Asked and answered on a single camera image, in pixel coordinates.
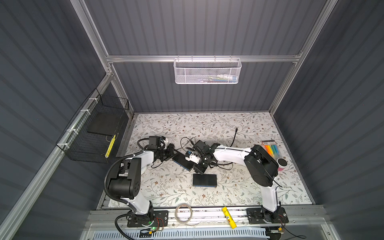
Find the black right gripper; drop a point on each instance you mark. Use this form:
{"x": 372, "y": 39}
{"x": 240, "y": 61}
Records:
{"x": 197, "y": 168}

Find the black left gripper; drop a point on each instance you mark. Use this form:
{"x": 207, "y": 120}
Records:
{"x": 170, "y": 152}

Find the black network switch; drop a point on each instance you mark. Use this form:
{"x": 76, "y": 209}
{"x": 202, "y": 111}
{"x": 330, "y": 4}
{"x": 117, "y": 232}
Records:
{"x": 206, "y": 180}
{"x": 181, "y": 160}

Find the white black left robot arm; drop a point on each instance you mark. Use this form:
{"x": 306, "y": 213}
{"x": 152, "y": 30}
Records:
{"x": 122, "y": 182}

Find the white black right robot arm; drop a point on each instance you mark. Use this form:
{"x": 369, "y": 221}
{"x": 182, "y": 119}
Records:
{"x": 262, "y": 167}

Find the yellow marker in black basket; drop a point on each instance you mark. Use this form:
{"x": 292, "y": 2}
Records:
{"x": 110, "y": 147}

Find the coloured marker pack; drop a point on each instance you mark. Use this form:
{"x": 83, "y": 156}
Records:
{"x": 272, "y": 148}

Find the pink black tape roll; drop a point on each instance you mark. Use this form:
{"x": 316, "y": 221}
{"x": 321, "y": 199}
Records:
{"x": 282, "y": 164}

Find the yellow glue stick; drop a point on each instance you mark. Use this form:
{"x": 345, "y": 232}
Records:
{"x": 229, "y": 218}

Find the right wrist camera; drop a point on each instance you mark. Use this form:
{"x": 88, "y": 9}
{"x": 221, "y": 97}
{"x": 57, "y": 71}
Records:
{"x": 198, "y": 152}

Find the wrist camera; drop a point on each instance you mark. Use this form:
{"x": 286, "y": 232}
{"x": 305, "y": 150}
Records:
{"x": 198, "y": 152}
{"x": 157, "y": 143}

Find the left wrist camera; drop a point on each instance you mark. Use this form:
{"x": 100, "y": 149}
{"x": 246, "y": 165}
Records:
{"x": 157, "y": 143}

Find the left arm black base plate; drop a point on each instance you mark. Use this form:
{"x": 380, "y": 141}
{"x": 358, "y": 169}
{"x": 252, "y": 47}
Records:
{"x": 151, "y": 219}

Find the black wire mesh basket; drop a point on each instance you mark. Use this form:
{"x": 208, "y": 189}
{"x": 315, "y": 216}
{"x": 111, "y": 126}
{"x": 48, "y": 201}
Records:
{"x": 87, "y": 138}

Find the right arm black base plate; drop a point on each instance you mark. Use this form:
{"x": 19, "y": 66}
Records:
{"x": 263, "y": 216}

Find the white wire mesh basket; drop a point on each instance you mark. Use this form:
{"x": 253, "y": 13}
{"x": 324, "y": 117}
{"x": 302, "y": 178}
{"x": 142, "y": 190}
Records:
{"x": 208, "y": 71}

